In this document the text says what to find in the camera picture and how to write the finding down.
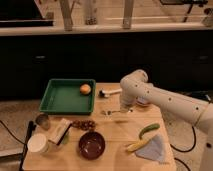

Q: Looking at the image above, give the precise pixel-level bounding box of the silver fork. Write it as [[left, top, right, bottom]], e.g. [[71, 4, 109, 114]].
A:
[[101, 110, 120, 116]]

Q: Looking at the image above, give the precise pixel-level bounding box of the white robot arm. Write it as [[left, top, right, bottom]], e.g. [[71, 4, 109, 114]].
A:
[[120, 69, 213, 171]]

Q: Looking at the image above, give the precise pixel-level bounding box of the orange bowl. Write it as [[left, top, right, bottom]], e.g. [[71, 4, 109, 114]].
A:
[[136, 98, 150, 107]]

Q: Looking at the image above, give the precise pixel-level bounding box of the purple bowl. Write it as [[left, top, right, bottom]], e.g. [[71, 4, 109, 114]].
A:
[[78, 132, 105, 160]]

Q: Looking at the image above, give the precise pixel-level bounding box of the green cucumber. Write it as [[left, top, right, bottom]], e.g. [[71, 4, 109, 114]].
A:
[[139, 123, 160, 139]]

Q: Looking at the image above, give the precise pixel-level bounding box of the orange fruit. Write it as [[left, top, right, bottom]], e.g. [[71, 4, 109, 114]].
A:
[[80, 84, 91, 95]]

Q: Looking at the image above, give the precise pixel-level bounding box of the brown grape bunch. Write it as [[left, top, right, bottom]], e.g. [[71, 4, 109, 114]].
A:
[[72, 120, 96, 131]]

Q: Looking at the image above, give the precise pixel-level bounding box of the grey blue cloth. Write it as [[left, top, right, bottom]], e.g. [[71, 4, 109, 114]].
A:
[[135, 134, 166, 164]]

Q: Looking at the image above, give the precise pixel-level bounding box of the green plastic tray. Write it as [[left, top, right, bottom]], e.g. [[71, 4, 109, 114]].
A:
[[39, 79, 96, 115]]

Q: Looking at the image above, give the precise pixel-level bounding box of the tan block with black edge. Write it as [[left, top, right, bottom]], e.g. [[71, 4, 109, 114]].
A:
[[49, 119, 71, 145]]

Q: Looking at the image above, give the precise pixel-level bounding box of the small metal cup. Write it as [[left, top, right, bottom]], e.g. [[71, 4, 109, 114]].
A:
[[35, 114, 50, 130]]

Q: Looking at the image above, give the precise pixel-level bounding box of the white cup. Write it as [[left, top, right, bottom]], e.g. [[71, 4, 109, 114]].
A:
[[27, 133, 48, 154]]

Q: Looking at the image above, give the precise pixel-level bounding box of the white handled dish brush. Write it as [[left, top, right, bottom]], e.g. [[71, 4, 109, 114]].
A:
[[99, 89, 122, 98]]

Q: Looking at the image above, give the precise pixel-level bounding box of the black cable right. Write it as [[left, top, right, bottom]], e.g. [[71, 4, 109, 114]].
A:
[[170, 125, 198, 171]]

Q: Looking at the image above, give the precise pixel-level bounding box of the black cable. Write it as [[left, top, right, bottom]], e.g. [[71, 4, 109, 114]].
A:
[[170, 125, 198, 171], [0, 119, 37, 171]]

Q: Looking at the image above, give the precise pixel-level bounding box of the black cable left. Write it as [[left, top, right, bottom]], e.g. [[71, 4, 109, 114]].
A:
[[0, 119, 37, 171]]

